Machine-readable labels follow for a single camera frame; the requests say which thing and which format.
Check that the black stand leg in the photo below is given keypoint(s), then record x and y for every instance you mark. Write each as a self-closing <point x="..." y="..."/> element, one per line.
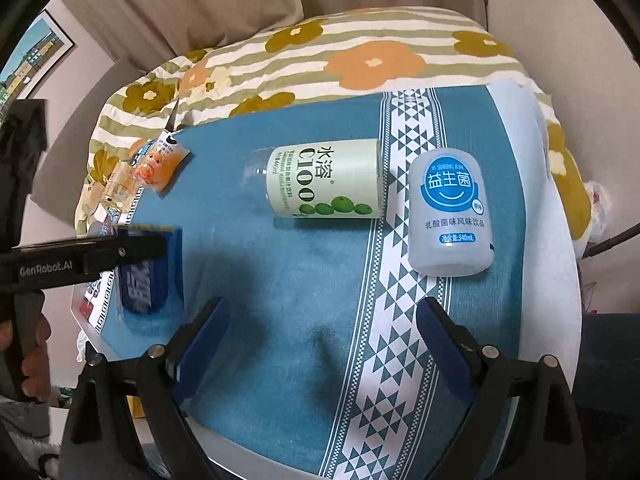
<point x="612" y="240"/>

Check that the green label clear bottle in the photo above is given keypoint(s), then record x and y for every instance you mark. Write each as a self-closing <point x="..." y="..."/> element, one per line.
<point x="320" y="180"/>

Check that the orange snack packet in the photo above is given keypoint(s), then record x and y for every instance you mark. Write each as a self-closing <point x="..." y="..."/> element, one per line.
<point x="160" y="167"/>

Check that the floral striped blanket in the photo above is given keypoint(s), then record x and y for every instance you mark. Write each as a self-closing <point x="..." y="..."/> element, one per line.
<point x="375" y="60"/>

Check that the dark cloth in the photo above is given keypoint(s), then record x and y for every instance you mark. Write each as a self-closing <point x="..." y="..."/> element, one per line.
<point x="20" y="170"/>

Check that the white bottle blue label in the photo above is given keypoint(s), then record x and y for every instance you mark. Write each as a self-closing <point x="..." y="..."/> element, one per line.
<point x="450" y="240"/>

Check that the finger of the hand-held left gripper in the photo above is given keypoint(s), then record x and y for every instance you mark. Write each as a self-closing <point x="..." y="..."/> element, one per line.
<point x="130" y="252"/>

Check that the wall poster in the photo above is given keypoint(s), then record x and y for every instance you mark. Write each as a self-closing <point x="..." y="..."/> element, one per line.
<point x="30" y="60"/>

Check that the blue patterned tablecloth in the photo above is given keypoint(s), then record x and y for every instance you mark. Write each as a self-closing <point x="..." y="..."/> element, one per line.
<point x="310" y="285"/>

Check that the person's left hand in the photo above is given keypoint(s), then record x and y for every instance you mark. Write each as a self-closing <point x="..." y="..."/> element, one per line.
<point x="36" y="355"/>

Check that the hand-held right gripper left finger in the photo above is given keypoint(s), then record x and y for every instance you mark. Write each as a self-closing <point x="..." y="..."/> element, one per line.
<point x="197" y="355"/>

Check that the dark blue pants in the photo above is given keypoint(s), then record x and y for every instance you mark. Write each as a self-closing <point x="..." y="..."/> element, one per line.
<point x="607" y="390"/>

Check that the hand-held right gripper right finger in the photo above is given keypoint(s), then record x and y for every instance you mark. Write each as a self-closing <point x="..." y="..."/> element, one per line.
<point x="447" y="355"/>

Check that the white plastic bag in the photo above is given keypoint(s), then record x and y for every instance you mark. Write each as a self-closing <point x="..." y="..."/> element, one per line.
<point x="597" y="205"/>

